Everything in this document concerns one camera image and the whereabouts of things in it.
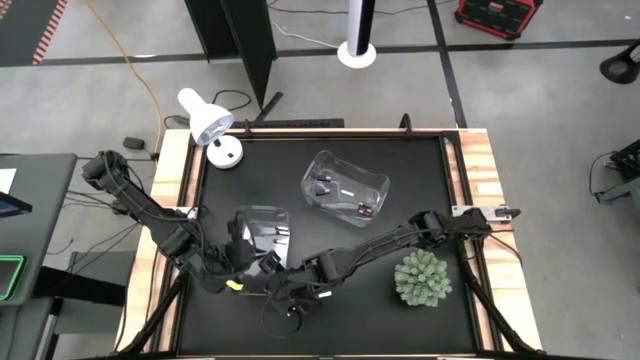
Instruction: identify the white desk lamp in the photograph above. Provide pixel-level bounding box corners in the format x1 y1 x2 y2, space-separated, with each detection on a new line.
177 87 245 170

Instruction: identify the yellow floor cable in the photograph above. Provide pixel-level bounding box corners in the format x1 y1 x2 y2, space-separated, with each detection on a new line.
82 0 165 154

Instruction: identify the green artificial potted plant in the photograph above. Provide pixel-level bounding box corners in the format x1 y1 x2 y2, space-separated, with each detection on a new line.
393 248 454 308

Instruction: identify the black tablet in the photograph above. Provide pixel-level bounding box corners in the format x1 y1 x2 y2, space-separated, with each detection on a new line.
0 191 34 220

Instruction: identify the green framed tablet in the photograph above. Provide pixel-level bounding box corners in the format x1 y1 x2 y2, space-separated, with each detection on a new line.
0 253 27 302

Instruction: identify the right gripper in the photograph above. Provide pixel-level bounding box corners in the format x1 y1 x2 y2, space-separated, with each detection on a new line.
262 269 329 314

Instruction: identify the black partition panel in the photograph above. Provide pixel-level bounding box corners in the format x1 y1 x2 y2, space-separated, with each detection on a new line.
183 0 284 124

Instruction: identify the black orange striped mat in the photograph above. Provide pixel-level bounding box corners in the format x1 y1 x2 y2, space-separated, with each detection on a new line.
0 0 70 67

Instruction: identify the clear plastic bin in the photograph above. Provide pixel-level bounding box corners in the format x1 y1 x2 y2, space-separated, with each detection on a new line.
234 204 292 286
299 149 391 230

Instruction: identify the silver mounting bracket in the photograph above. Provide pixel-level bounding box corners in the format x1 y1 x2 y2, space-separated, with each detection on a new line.
451 203 522 222

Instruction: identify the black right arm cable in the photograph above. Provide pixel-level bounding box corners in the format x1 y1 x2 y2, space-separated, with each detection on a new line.
260 292 305 340

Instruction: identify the gray desk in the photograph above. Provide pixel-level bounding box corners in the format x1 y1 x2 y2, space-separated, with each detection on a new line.
0 152 79 307

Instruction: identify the red black equipment case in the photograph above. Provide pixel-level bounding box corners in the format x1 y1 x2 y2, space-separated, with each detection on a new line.
453 0 544 41

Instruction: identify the black frame strut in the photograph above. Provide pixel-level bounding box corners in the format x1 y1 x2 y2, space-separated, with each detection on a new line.
115 272 189 357
457 249 544 357

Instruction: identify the black lamp cable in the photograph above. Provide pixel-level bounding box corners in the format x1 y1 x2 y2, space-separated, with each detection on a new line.
163 88 253 130

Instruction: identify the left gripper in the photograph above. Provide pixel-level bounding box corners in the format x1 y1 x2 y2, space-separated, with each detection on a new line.
212 239 284 295

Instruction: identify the white paper sheet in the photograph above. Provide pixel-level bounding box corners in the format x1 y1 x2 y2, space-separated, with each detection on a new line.
0 167 18 195

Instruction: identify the wooden table border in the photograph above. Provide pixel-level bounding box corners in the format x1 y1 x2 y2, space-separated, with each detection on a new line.
114 127 545 360

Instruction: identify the white floor cable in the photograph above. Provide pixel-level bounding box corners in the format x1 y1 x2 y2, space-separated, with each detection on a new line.
269 19 342 50

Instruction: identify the black floor stand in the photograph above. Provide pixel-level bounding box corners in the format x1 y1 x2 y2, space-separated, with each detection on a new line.
598 39 640 85

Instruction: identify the white pole stand base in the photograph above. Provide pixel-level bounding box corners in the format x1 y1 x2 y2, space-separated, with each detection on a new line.
336 0 378 70

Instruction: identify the black neighbouring robot station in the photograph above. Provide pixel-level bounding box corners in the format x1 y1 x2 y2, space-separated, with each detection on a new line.
588 138 640 205

